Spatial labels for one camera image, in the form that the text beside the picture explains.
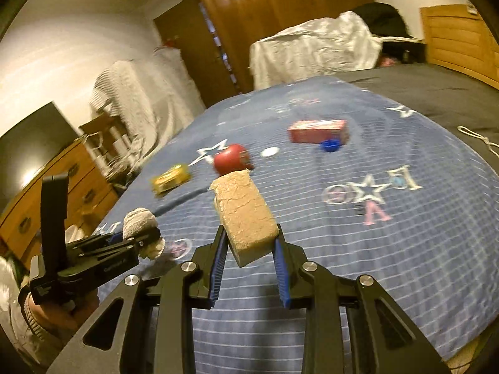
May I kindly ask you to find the beige tissue wad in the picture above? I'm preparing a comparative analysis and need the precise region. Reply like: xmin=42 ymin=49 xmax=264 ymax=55
xmin=123 ymin=208 xmax=165 ymax=260

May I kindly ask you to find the tan sponge block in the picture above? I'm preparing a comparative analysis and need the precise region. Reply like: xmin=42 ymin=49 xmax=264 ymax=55
xmin=210 ymin=170 xmax=279 ymax=268

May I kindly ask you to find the person's left hand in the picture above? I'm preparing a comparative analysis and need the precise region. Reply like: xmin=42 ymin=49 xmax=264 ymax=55
xmin=27 ymin=290 xmax=100 ymax=332

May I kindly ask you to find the wooden chest of drawers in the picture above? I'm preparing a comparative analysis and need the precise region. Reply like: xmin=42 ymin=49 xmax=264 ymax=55
xmin=1 ymin=139 xmax=119 ymax=268

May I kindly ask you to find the black flat screen television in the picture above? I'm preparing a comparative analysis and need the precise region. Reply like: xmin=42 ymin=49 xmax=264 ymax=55
xmin=0 ymin=102 xmax=78 ymax=209

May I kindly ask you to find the blue checked bed sheet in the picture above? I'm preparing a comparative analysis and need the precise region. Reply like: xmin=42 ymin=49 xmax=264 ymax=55
xmin=99 ymin=77 xmax=498 ymax=358

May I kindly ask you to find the gold crumpled foil wrapper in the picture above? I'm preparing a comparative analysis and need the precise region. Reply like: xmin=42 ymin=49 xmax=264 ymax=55
xmin=151 ymin=164 xmax=191 ymax=196

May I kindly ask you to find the blue bottle cap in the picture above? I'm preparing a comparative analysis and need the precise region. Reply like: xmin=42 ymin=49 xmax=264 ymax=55
xmin=321 ymin=138 xmax=342 ymax=153

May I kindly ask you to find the red round ball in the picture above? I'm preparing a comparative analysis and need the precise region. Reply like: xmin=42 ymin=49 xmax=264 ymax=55
xmin=213 ymin=144 xmax=254 ymax=176

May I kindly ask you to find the white bottle cap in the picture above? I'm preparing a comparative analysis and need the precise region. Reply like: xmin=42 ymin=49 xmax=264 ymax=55
xmin=260 ymin=146 xmax=280 ymax=158

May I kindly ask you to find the grey striped cloth cover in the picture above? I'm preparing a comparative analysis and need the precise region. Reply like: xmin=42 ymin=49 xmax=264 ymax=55
xmin=90 ymin=47 xmax=206 ymax=169

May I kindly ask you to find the red rectangular carton box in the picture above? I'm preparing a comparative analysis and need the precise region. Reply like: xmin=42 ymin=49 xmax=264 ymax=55
xmin=288 ymin=120 xmax=349 ymax=144

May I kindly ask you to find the brown wooden wardrobe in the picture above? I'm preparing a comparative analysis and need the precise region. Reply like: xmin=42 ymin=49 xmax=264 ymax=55
xmin=153 ymin=0 xmax=373 ymax=107

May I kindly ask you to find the white shiny plastic cover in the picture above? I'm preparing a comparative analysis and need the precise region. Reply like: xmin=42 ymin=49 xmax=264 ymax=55
xmin=249 ymin=10 xmax=383 ymax=90

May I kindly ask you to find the wooden headboard panel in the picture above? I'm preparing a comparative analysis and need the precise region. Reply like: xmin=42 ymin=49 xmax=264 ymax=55
xmin=419 ymin=4 xmax=498 ymax=89

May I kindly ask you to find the black hat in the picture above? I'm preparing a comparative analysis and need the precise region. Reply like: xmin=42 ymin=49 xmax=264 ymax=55
xmin=353 ymin=2 xmax=410 ymax=38

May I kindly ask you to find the white router with cables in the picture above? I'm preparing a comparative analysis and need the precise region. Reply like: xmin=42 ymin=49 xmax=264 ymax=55
xmin=80 ymin=123 xmax=132 ymax=184

